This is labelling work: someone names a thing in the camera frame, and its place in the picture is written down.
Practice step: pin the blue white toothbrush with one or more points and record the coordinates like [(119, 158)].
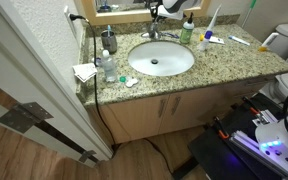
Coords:
[(108, 30)]

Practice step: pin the chrome sink faucet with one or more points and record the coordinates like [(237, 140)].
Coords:
[(153, 33)]

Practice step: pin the green white lens case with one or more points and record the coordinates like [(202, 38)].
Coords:
[(130, 82)]

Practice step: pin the white blue-capped tube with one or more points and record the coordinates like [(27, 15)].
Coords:
[(239, 40)]

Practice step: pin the white toilet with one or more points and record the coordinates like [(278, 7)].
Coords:
[(287, 83)]

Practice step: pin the green soap pump bottle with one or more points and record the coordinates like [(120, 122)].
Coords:
[(186, 33)]

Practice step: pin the white door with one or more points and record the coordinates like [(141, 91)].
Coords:
[(27, 66)]

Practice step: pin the black robot cart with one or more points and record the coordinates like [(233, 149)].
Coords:
[(214, 156)]

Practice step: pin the steel cup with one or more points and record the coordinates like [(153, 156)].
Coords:
[(109, 41)]

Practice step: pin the large metal door hinge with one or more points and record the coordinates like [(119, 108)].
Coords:
[(24, 116)]

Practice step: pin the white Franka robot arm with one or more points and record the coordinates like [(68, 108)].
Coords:
[(280, 140)]

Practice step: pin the flat white yellow-capped tube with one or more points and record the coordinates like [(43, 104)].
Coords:
[(216, 40)]

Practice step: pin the white oval sink basin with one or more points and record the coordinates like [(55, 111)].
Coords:
[(160, 58)]

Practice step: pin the white wall outlet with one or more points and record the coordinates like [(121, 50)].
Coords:
[(70, 21)]

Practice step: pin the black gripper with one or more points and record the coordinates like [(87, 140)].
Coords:
[(156, 6)]

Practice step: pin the white sunscreen tube yellow cap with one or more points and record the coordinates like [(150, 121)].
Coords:
[(269, 40)]

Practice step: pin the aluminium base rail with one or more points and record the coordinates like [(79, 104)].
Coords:
[(250, 146)]

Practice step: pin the orange black clamp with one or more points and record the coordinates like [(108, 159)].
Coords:
[(221, 131), (252, 108)]

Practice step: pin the small metal door hinge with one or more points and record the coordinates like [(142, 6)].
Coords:
[(86, 156)]

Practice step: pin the wooden vanity cabinet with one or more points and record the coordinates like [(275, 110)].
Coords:
[(134, 116)]

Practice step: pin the clear plastic water bottle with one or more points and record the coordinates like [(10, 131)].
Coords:
[(109, 68)]

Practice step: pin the purple toothpaste tube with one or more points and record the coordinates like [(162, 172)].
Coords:
[(98, 61)]

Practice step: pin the folded white paper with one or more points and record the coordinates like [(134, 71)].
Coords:
[(84, 71)]

